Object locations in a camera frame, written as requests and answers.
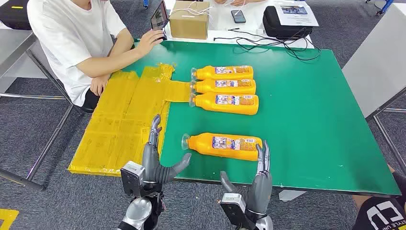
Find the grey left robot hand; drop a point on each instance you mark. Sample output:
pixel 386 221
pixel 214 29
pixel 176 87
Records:
pixel 151 165

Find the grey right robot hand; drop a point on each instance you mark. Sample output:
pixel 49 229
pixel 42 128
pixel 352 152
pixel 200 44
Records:
pixel 260 193

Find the orange detergent bottle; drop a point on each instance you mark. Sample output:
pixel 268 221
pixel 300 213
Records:
pixel 206 104
pixel 206 146
pixel 206 86
pixel 206 73

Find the dark tablet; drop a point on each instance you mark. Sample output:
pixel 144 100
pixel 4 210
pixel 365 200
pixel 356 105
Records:
pixel 159 17

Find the white table foot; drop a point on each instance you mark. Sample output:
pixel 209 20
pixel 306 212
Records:
pixel 291 195

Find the yellow tape mat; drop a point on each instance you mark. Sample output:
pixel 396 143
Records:
pixel 120 120

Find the black stool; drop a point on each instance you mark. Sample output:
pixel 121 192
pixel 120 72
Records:
pixel 90 106

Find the person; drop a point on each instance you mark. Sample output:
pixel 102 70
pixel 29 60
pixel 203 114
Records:
pixel 73 38
pixel 238 2
pixel 380 216

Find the brown cardboard box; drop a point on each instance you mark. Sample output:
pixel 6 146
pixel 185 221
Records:
pixel 188 27

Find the white table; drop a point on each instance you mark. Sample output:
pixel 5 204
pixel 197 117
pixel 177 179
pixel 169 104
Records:
pixel 219 22

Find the small white adapter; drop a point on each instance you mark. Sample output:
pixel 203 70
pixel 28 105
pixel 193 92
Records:
pixel 259 31

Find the blue metal leg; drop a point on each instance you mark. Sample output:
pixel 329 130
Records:
pixel 146 3

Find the black carry case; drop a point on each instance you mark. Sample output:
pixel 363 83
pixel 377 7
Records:
pixel 276 27

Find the black smartphone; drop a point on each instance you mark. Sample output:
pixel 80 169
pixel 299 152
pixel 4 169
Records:
pixel 238 16

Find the grey side table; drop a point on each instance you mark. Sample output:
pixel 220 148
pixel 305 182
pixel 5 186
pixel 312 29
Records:
pixel 377 63

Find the printed paper sheet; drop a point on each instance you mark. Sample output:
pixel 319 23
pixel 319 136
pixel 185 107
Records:
pixel 295 19

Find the black bag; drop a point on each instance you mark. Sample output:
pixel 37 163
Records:
pixel 14 17

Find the blue metal rack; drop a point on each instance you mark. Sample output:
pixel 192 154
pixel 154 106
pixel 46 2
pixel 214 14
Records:
pixel 385 6

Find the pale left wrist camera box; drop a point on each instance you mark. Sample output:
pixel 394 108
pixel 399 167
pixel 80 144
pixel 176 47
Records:
pixel 131 179

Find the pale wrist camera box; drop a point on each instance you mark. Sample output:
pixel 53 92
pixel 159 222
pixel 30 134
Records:
pixel 131 179
pixel 233 209

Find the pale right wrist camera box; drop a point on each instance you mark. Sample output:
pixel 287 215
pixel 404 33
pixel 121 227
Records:
pixel 233 209

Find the grey metal-frame table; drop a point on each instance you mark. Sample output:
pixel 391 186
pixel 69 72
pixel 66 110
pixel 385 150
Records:
pixel 12 47

